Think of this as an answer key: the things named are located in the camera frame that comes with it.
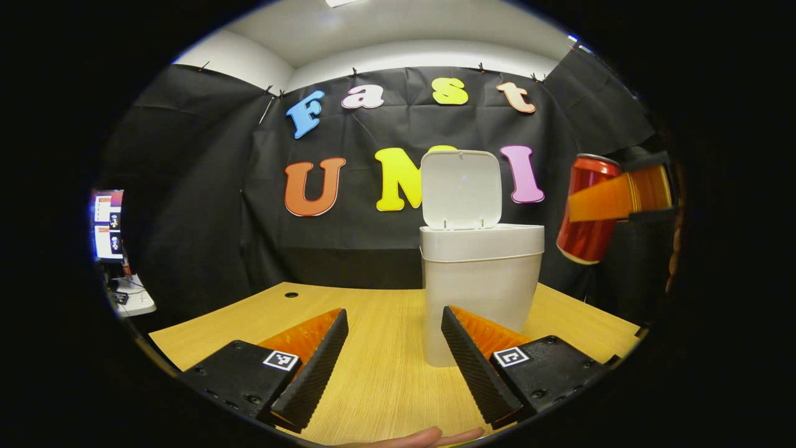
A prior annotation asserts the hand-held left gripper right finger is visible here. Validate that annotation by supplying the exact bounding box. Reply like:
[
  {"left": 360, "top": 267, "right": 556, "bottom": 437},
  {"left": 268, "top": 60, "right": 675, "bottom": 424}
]
[{"left": 440, "top": 305, "right": 613, "bottom": 430}]

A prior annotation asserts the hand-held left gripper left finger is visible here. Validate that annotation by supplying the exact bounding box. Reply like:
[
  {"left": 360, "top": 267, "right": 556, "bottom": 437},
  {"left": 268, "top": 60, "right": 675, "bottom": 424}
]
[{"left": 179, "top": 308, "right": 349, "bottom": 433}]

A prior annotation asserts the red pop can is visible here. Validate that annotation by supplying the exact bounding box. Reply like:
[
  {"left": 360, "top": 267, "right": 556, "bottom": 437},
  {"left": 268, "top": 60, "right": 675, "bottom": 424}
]
[{"left": 555, "top": 154, "right": 622, "bottom": 265}]

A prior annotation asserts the white desktop garbage bin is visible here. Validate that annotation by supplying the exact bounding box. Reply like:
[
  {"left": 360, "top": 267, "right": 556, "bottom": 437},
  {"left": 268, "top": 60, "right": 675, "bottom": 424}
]
[{"left": 420, "top": 149, "right": 545, "bottom": 368}]

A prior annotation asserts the wooden desktop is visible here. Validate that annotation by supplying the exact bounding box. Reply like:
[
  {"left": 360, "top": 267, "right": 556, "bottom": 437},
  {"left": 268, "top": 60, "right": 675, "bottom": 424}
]
[{"left": 149, "top": 282, "right": 641, "bottom": 446}]

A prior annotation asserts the white side table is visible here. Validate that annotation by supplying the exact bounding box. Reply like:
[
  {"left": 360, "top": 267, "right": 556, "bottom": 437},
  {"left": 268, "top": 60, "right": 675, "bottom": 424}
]
[{"left": 106, "top": 274, "right": 156, "bottom": 318}]

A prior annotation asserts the black backdrop cloth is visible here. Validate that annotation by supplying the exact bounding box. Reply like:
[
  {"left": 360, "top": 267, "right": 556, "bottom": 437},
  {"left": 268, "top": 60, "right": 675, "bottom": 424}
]
[{"left": 99, "top": 47, "right": 678, "bottom": 324}]

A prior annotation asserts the computer monitor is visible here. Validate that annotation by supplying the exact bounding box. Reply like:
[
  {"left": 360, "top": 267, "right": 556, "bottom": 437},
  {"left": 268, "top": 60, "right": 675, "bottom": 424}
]
[{"left": 92, "top": 190, "right": 125, "bottom": 262}]

